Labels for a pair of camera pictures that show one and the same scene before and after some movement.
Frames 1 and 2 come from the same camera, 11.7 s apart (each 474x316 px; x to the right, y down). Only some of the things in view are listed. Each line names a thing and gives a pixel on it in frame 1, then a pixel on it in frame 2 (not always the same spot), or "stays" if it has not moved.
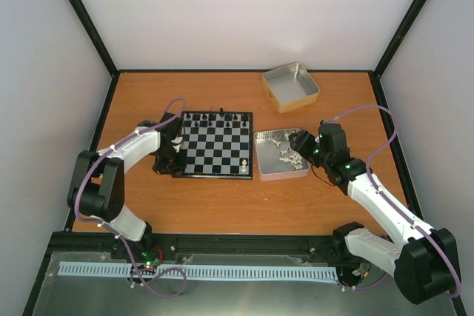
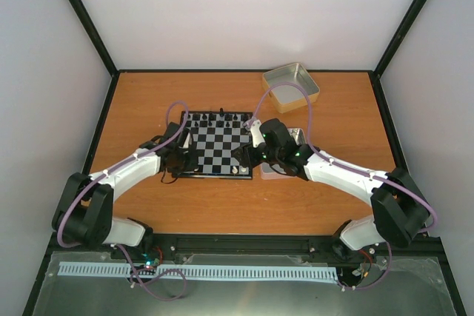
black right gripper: (301, 144) -> (247, 159)
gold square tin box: (290, 87) stays
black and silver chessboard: (218, 145) stays
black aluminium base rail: (98, 244) stays
